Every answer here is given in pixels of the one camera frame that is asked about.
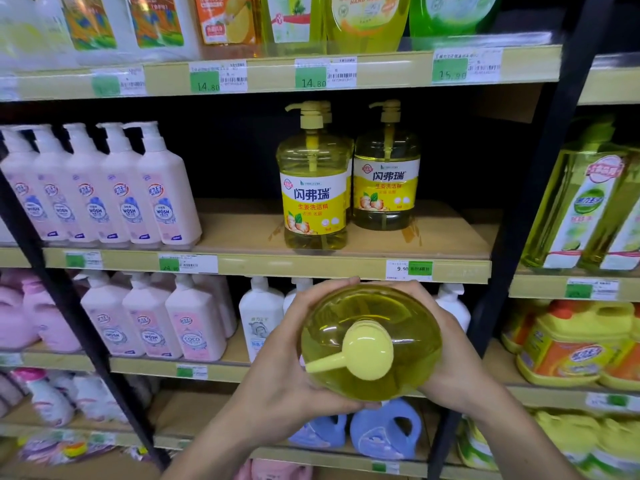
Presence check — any person's left hand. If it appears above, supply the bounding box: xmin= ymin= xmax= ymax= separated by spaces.
xmin=226 ymin=276 xmax=382 ymax=444

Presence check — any orange bottle lemon label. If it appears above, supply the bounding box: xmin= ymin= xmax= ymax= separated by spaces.
xmin=192 ymin=0 xmax=261 ymax=59

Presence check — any purple yellow detergent pouch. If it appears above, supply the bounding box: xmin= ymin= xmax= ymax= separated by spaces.
xmin=19 ymin=432 xmax=116 ymax=465

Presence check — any round yellow hand wash bottle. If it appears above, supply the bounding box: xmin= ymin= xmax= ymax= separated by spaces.
xmin=323 ymin=0 xmax=413 ymax=55

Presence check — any round green hand wash bottle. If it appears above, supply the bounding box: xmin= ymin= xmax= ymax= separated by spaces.
xmin=409 ymin=0 xmax=503 ymax=38

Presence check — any person's right hand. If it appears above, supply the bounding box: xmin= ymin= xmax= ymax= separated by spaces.
xmin=373 ymin=280 xmax=497 ymax=421

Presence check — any yellow orange detergent jug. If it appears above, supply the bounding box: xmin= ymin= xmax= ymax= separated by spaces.
xmin=599 ymin=304 xmax=640 ymax=393
xmin=501 ymin=299 xmax=551 ymax=355
xmin=516 ymin=300 xmax=636 ymax=388

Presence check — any flat pink bottle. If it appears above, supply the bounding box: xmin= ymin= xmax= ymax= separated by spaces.
xmin=235 ymin=459 xmax=313 ymax=480

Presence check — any tall yellow green bottle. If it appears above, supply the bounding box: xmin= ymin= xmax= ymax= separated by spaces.
xmin=252 ymin=0 xmax=327 ymax=57

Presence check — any pink detergent jug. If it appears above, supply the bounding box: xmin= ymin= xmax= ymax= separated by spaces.
xmin=22 ymin=279 xmax=83 ymax=354
xmin=0 ymin=284 xmax=41 ymax=351

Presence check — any white baby label bottle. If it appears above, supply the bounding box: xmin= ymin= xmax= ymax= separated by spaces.
xmin=283 ymin=278 xmax=313 ymax=315
xmin=238 ymin=277 xmax=285 ymax=363

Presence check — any white bottle colourful label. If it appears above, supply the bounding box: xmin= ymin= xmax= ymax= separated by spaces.
xmin=37 ymin=0 xmax=141 ymax=65
xmin=117 ymin=0 xmax=201 ymax=61

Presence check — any round white bottle green pump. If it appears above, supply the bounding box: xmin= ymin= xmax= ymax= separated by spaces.
xmin=0 ymin=0 xmax=76 ymax=71

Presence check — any light blue detergent jug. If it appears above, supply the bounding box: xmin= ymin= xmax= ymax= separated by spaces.
xmin=289 ymin=413 xmax=347 ymax=449
xmin=349 ymin=398 xmax=423 ymax=461

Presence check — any wooden shelf rack black frame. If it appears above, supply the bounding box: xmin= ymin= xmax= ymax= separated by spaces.
xmin=0 ymin=0 xmax=640 ymax=480

